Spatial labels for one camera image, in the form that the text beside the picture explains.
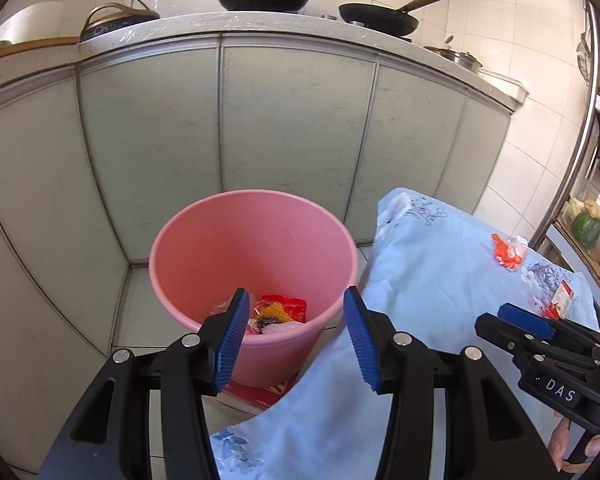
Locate copper pot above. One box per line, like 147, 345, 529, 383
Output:
424, 35, 456, 57

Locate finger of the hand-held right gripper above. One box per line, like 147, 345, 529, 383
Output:
475, 312, 533, 361
497, 304, 556, 340

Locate orange and white wrapper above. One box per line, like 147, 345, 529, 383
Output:
491, 232, 530, 272

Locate steel pot with lid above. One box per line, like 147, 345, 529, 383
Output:
440, 49, 482, 73

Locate pink plastic bucket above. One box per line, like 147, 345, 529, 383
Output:
148, 189, 359, 388

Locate grey kitchen cabinet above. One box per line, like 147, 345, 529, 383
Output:
0, 12, 528, 476

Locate red packet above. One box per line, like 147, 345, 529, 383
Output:
260, 294, 308, 323

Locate metal shelf rack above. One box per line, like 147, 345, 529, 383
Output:
530, 0, 600, 311

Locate light blue floral tablecloth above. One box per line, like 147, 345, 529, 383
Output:
209, 187, 600, 480

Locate red and white carton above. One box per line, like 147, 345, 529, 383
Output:
542, 280, 576, 321

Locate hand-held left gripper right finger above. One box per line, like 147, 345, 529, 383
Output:
342, 286, 563, 480

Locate black frying pan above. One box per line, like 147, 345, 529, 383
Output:
339, 0, 447, 37

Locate red flat box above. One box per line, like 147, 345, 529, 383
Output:
227, 377, 301, 416

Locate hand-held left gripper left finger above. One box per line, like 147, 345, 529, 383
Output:
36, 287, 251, 480

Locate person's right hand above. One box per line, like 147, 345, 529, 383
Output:
547, 417, 600, 471

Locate green squash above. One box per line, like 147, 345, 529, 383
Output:
572, 212, 600, 248

